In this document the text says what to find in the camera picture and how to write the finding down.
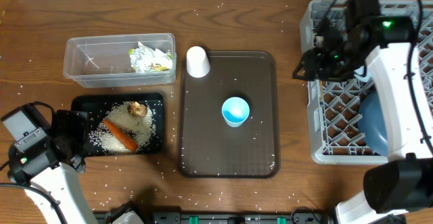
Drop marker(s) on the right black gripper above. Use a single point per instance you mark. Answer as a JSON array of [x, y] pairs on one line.
[[314, 69]]

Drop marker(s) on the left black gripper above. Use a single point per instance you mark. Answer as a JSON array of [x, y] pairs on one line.
[[80, 127]]

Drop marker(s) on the orange carrot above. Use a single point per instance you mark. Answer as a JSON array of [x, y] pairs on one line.
[[128, 142]]

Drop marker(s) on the light blue plastic cup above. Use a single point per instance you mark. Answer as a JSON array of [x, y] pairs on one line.
[[235, 111]]

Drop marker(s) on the pile of white rice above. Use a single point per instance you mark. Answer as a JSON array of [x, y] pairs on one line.
[[140, 129]]

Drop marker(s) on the dried brown mushroom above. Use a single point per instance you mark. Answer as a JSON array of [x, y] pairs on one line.
[[137, 109]]

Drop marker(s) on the dark blue plate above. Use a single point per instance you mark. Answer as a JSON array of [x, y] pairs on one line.
[[372, 124]]

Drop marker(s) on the foil snack wrapper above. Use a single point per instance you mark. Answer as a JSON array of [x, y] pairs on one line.
[[137, 61]]

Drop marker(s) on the wooden chopstick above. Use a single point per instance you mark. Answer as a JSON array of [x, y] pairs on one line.
[[319, 41], [321, 90]]

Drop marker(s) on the light blue bowl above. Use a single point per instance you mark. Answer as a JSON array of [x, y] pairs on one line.
[[362, 74]]

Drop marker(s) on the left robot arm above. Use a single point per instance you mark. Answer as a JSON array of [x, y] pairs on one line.
[[45, 164]]

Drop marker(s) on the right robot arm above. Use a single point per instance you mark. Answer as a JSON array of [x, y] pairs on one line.
[[385, 47]]

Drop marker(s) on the black waste tray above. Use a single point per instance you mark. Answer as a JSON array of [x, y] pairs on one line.
[[97, 105]]

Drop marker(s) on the grey dishwasher rack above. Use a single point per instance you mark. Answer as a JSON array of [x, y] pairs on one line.
[[333, 133]]

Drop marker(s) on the clear plastic bin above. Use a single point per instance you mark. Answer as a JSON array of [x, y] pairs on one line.
[[103, 61]]

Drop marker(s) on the white plastic cup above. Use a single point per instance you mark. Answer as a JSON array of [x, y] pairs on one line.
[[197, 64]]

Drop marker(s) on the dark brown serving tray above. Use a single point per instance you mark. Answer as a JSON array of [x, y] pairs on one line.
[[208, 146]]

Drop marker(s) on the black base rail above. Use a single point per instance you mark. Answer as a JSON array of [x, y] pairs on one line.
[[129, 213]]

